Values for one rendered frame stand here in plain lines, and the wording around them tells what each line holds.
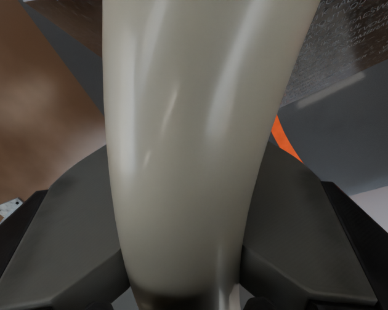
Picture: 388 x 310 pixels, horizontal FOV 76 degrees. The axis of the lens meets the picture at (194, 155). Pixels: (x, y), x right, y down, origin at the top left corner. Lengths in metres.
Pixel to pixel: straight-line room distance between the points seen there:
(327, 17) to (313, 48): 0.04
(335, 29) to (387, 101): 0.97
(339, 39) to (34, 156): 1.32
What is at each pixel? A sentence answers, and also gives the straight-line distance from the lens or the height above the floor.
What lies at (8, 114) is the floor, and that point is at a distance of 1.34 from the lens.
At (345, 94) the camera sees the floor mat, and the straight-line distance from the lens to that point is 1.14.
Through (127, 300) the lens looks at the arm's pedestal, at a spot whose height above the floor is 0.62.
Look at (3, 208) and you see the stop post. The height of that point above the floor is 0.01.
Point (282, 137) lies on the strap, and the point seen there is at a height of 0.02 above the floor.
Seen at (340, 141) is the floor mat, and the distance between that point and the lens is 1.25.
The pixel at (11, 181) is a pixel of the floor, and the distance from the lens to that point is 1.61.
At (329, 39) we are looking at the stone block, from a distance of 0.29.
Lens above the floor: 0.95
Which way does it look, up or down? 55 degrees down
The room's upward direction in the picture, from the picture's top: 177 degrees counter-clockwise
